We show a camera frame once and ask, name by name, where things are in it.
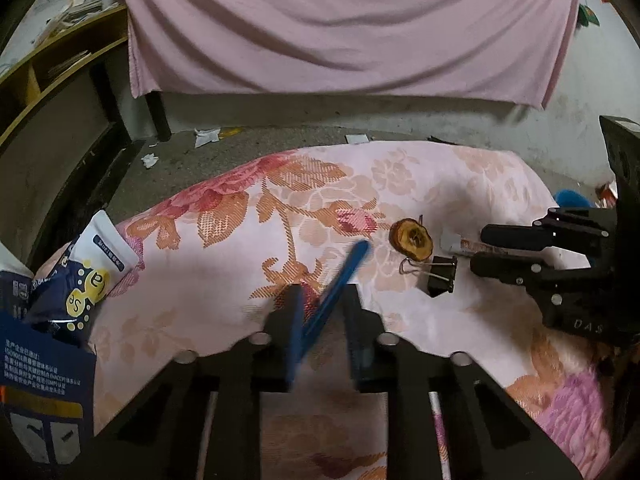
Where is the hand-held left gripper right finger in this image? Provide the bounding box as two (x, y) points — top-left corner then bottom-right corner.
(342, 284), (583, 480)

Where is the pink floral blanket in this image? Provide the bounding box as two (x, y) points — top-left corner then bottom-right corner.
(30, 140), (616, 480)

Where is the dried brown fruit slice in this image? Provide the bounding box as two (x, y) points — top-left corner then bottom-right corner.
(390, 218), (434, 262)

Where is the stack of papers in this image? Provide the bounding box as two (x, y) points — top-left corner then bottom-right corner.
(47, 0), (119, 26)

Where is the large pink hanging cloth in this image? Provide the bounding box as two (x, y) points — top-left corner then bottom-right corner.
(111, 0), (581, 110)

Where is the blue pen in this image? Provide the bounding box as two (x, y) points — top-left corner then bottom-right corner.
(294, 239), (372, 363)

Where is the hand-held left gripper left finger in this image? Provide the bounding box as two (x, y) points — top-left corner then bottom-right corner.
(75, 284), (307, 480)

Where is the blue plastic basin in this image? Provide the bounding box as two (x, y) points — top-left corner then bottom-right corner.
(554, 189), (594, 209)

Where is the blue cardboard box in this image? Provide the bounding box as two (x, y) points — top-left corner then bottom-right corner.
(0, 255), (98, 466)

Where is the blue and white pouch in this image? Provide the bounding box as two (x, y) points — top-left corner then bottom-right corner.
(30, 209), (141, 346)

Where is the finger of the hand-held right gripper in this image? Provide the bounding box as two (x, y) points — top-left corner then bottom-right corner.
(480, 206), (612, 255)
(469, 251), (618, 333)

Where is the black furniture leg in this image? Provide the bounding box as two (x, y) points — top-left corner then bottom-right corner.
(145, 91), (172, 142)

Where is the small white tube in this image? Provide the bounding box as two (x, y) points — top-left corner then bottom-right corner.
(441, 230), (496, 257)

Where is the black binder clip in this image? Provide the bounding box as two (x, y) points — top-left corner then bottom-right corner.
(400, 255), (458, 298)

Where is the wooden shelf unit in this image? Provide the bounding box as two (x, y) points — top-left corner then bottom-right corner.
(0, 0), (132, 143)

